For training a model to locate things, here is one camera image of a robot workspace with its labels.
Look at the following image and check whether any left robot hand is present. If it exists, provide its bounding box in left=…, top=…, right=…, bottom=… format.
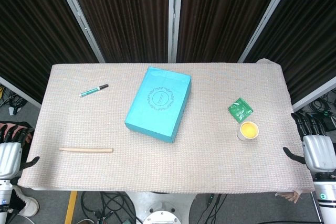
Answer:
left=0, top=123, right=40, bottom=179

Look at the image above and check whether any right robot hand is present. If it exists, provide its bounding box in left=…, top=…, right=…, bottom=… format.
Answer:
left=282, top=112, right=336, bottom=174

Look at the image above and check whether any light blue shoe box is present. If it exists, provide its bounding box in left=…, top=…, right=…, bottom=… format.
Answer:
left=124, top=66, right=192, bottom=144

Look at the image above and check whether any paper cup with yellow liquid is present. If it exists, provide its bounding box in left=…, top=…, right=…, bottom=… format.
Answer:
left=236, top=121, right=260, bottom=142

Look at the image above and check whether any wooden stick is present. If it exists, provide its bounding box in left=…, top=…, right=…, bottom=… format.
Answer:
left=58, top=147, right=114, bottom=154

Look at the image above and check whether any green tea packet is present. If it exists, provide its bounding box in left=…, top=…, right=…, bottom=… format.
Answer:
left=227, top=97, right=255, bottom=124

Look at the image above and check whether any green marker pen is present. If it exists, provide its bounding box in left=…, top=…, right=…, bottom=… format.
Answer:
left=80, top=83, right=109, bottom=98

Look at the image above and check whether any dark ribbed partition panel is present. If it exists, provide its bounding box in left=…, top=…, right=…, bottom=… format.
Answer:
left=176, top=0, right=287, bottom=64
left=65, top=0, right=174, bottom=64
left=244, top=0, right=336, bottom=104
left=0, top=0, right=100, bottom=104

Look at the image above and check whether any beige woven tablecloth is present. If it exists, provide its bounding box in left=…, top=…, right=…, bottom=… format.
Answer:
left=17, top=58, right=316, bottom=204

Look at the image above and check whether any black floor cable bundle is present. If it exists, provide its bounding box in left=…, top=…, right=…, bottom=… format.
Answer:
left=296, top=94, right=336, bottom=130
left=0, top=84, right=28, bottom=116
left=80, top=191, right=139, bottom=224

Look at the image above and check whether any aluminium partition post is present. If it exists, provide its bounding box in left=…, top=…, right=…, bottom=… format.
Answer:
left=167, top=0, right=184, bottom=63
left=51, top=0, right=106, bottom=63
left=0, top=76, right=42, bottom=109
left=291, top=77, right=336, bottom=112
left=237, top=0, right=299, bottom=63

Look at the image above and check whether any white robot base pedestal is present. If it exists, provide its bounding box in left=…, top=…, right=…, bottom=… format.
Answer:
left=124, top=191, right=202, bottom=224

